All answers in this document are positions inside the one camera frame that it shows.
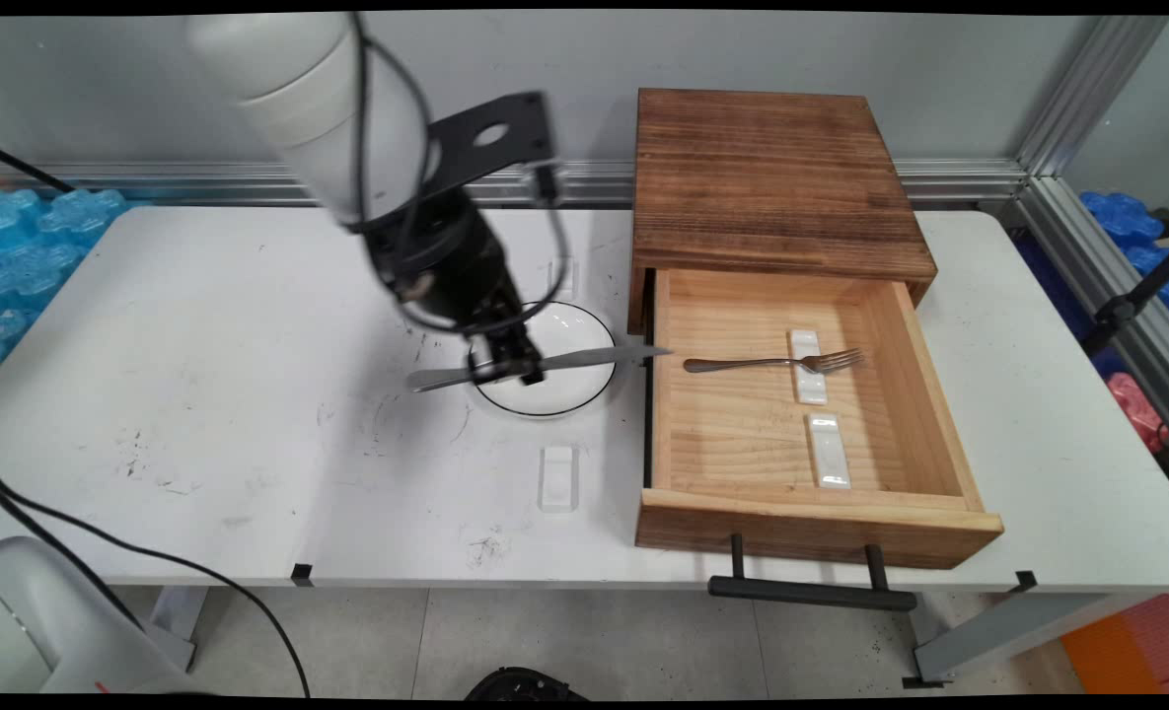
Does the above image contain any silver metal table knife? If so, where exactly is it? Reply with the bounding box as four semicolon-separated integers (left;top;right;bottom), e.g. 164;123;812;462
405;344;675;394

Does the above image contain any black round floor object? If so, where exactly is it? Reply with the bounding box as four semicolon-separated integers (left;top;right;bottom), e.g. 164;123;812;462
465;667;591;702

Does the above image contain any blue plastic bag pile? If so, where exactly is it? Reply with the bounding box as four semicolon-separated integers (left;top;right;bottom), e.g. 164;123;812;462
0;186;133;384
1077;189;1169;332

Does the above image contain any short black cable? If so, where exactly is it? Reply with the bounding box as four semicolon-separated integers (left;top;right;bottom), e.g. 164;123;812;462
0;142;78;194

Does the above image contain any long black hanging cable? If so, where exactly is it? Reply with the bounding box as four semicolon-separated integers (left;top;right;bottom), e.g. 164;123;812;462
0;461;311;697

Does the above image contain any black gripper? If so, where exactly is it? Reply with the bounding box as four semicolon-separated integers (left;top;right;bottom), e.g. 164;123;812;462
361;185;548;389

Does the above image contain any slanted aluminium frame post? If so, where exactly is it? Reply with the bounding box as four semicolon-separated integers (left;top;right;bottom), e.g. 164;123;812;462
1013;15;1169;179

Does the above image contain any white robot base link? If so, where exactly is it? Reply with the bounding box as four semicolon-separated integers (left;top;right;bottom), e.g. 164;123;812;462
0;535;212;697

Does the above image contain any red plastic bag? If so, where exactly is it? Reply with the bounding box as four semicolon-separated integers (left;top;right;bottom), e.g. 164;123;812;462
1106;371;1169;456

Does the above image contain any silver metal fork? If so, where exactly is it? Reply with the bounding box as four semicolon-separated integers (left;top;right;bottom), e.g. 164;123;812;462
683;346;865;376

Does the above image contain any aluminium side frame rail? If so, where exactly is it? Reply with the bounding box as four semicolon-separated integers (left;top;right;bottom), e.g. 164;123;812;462
1011;175;1169;447

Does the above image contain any orange box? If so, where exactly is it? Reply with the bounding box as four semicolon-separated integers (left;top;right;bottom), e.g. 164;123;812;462
1061;593;1169;696

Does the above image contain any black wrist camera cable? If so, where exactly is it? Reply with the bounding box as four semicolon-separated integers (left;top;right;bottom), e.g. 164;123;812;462
351;14;572;338

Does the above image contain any white plate with black rim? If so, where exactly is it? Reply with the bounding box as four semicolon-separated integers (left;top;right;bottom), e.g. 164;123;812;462
467;300;618;418

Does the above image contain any black tripod stand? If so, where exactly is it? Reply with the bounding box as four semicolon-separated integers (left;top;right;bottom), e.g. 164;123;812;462
1081;237;1169;357

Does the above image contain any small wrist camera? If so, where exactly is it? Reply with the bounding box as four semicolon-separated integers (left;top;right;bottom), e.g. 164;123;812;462
524;157;568;207

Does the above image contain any horizontal aluminium frame rail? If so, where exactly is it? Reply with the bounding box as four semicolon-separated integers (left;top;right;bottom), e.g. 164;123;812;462
0;160;1030;209

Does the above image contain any grey table leg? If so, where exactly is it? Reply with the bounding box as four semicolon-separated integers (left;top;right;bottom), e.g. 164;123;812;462
903;591;1153;689
144;586;211;674

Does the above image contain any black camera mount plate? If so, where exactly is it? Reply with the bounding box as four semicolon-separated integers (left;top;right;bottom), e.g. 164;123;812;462
425;91;556;194

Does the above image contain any light wooden drawer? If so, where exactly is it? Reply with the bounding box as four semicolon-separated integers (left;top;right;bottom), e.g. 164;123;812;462
634;267;1005;572

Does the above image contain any dark wooden cabinet box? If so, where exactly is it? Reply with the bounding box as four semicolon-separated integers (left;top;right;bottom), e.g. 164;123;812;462
626;88;939;336

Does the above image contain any black drawer handle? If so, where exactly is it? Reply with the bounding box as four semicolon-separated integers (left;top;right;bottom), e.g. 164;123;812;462
707;532;919;613

